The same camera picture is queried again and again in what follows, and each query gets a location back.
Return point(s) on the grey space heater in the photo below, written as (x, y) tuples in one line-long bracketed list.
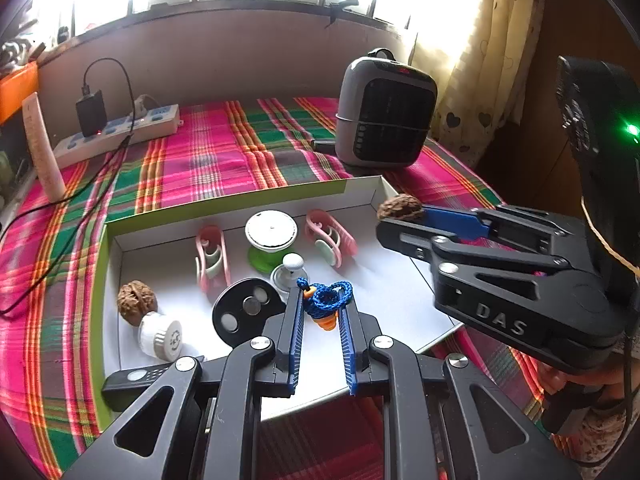
[(385, 120)]

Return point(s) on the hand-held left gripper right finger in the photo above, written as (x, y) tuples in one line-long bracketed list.
[(348, 347)]

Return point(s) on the person's right forearm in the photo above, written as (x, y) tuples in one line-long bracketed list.
[(615, 435)]

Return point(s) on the green white cardboard box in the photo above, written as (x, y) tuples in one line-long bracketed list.
[(390, 280)]

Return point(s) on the white ribbed cap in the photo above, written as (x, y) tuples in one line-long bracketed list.
[(160, 337)]

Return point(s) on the walnut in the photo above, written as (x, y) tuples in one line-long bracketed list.
[(135, 302), (400, 208)]

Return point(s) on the black oval button disc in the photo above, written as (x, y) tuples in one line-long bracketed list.
[(235, 305)]

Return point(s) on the white plug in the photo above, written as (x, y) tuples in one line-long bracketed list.
[(145, 104)]

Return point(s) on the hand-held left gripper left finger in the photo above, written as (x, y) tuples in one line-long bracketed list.
[(295, 340)]

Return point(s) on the black window latch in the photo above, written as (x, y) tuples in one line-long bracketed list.
[(340, 7)]

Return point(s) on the person's right hand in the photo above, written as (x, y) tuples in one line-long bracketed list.
[(620, 385)]

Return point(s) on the black charger adapter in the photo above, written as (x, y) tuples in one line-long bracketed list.
[(91, 112)]

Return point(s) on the black flashlight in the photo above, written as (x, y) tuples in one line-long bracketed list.
[(130, 385)]

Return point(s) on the small grey white knob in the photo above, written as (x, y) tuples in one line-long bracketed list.
[(282, 277)]

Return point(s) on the cream heart print curtain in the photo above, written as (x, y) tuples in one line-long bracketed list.
[(490, 60)]

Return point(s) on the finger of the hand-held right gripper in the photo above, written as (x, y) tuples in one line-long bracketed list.
[(410, 240), (455, 220)]

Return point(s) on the green white suction knob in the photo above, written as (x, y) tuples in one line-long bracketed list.
[(270, 230)]

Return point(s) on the white power strip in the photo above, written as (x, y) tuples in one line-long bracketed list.
[(150, 122)]

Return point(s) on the orange plastic bin lid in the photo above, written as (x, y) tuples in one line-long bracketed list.
[(17, 90)]

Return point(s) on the pink clip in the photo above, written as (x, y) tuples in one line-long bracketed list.
[(215, 262), (330, 245)]

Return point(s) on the pink green plaid blanket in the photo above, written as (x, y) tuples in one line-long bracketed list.
[(210, 160)]

